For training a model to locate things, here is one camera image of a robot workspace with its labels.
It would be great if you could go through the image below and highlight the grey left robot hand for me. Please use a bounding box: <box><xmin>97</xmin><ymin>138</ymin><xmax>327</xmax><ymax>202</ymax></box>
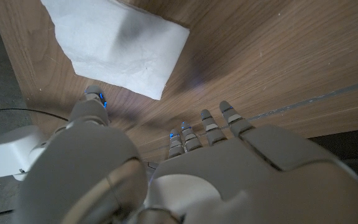
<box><xmin>14</xmin><ymin>84</ymin><xmax>358</xmax><ymax>224</ymax></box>

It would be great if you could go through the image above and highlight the white tissue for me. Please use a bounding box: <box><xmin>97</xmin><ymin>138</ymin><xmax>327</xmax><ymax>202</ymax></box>
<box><xmin>40</xmin><ymin>0</ymin><xmax>191</xmax><ymax>101</ymax></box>

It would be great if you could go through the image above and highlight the white robot torso base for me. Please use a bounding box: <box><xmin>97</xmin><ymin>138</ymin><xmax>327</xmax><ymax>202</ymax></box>
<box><xmin>0</xmin><ymin>124</ymin><xmax>55</xmax><ymax>182</ymax></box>

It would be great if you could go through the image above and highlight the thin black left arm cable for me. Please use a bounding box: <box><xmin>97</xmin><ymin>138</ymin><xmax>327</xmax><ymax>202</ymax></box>
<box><xmin>0</xmin><ymin>108</ymin><xmax>70</xmax><ymax>123</ymax></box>

